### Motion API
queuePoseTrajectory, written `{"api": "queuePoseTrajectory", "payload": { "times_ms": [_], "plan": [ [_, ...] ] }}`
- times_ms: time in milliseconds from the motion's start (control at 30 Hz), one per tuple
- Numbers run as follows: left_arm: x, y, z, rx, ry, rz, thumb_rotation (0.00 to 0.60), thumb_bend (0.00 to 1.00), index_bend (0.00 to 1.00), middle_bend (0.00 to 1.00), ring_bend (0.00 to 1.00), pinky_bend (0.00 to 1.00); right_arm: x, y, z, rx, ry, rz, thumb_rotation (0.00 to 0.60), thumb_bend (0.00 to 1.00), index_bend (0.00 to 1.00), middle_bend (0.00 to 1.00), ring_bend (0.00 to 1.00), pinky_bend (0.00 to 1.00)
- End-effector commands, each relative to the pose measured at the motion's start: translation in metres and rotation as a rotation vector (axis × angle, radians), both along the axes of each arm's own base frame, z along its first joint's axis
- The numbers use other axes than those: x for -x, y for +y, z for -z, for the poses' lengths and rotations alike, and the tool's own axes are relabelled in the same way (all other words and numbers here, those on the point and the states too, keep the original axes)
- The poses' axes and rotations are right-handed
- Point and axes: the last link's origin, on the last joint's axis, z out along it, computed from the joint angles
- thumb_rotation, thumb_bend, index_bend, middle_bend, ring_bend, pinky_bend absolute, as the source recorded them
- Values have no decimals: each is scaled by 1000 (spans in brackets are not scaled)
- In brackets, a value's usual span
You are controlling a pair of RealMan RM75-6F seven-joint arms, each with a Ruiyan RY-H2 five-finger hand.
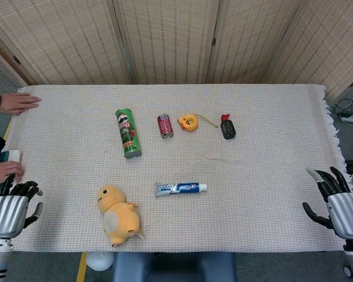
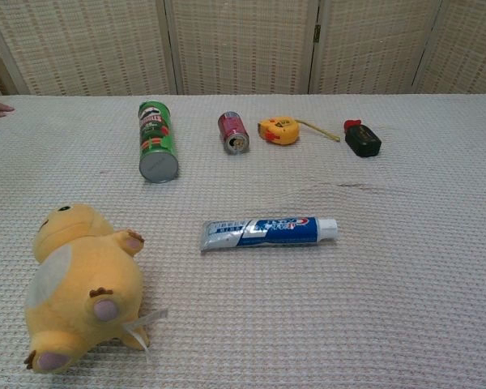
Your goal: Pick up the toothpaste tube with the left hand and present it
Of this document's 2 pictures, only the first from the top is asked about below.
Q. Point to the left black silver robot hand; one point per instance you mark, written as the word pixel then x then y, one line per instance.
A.
pixel 7 214

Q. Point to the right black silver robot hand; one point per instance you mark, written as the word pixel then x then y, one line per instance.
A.
pixel 345 214

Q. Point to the bare person hand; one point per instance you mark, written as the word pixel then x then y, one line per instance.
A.
pixel 4 172
pixel 16 103

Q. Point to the blue white toothpaste tube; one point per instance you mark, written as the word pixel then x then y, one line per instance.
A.
pixel 179 189

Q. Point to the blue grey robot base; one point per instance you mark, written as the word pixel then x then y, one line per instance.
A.
pixel 173 267

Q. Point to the black bottle with red cap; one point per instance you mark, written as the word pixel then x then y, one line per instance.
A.
pixel 228 128

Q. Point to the white teal box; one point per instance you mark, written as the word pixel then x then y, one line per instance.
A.
pixel 12 155

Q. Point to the woven folding screen panel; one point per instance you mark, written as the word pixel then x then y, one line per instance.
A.
pixel 326 50
pixel 167 38
pixel 250 41
pixel 1 72
pixel 64 41

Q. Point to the white round object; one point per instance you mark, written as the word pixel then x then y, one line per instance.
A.
pixel 99 261

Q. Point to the yellow plush duck toy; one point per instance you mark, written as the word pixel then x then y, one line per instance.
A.
pixel 119 218

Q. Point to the green Pringles can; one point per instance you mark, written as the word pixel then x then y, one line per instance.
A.
pixel 129 133

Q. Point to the white woven tablecloth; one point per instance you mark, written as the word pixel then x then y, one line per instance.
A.
pixel 211 220

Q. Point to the red soda can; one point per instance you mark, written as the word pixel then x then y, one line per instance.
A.
pixel 164 125

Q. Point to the yellow tape measure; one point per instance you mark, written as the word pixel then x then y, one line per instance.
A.
pixel 188 122

